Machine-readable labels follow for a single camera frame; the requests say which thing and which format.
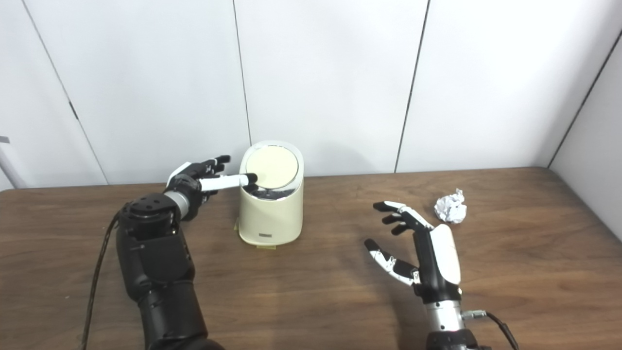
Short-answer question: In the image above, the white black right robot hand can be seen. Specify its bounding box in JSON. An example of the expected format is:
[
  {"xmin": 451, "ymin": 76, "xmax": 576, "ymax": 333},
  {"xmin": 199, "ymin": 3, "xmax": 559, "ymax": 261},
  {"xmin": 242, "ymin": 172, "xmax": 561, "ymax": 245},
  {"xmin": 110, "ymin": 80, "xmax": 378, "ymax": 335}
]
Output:
[{"xmin": 364, "ymin": 201, "xmax": 462, "ymax": 304}]

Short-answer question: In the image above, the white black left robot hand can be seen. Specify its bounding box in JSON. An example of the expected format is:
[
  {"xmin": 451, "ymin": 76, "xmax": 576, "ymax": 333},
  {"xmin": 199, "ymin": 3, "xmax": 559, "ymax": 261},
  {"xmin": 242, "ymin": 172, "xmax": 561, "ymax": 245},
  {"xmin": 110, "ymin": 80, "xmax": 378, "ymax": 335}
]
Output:
[{"xmin": 165, "ymin": 155, "xmax": 258, "ymax": 220}]

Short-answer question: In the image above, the white paper ball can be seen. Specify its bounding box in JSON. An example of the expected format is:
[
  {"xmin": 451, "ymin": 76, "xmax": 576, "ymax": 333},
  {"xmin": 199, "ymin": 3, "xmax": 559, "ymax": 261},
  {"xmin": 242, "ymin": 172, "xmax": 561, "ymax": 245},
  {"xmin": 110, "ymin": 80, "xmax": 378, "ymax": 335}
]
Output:
[{"xmin": 434, "ymin": 189, "xmax": 467, "ymax": 224}]

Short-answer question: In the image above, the round cream bin lid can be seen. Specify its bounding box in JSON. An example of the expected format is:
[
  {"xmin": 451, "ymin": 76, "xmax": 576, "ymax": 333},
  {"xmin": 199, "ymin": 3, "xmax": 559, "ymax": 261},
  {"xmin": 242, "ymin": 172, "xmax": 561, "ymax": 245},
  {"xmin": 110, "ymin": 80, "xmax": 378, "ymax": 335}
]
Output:
[{"xmin": 245, "ymin": 146, "xmax": 299, "ymax": 188}]

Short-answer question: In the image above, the cream-colored bin body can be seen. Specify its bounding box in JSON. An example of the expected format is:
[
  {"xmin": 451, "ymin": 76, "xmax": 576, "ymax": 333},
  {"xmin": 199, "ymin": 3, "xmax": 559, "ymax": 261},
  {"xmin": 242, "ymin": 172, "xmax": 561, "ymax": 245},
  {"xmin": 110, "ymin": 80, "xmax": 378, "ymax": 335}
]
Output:
[{"xmin": 236, "ymin": 140, "xmax": 305, "ymax": 246}]

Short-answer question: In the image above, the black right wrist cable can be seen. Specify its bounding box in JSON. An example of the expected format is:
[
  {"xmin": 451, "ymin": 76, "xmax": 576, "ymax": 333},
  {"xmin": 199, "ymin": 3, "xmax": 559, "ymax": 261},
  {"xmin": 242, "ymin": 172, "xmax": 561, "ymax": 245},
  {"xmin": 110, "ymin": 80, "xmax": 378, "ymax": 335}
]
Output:
[{"xmin": 462, "ymin": 310, "xmax": 519, "ymax": 350}]

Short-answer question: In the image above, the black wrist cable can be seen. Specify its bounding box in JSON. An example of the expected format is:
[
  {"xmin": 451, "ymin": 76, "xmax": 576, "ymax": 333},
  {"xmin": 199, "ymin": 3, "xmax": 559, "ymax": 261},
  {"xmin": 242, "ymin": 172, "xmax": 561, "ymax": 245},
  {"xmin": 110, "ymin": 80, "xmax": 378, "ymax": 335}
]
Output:
[
  {"xmin": 80, "ymin": 213, "xmax": 120, "ymax": 350},
  {"xmin": 462, "ymin": 310, "xmax": 519, "ymax": 350}
]

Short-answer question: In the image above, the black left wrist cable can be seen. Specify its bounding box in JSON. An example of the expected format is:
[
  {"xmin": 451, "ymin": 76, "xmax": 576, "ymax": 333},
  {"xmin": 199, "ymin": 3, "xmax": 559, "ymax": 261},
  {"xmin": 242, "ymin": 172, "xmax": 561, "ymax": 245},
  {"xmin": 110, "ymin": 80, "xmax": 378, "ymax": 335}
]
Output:
[{"xmin": 80, "ymin": 213, "xmax": 120, "ymax": 350}]

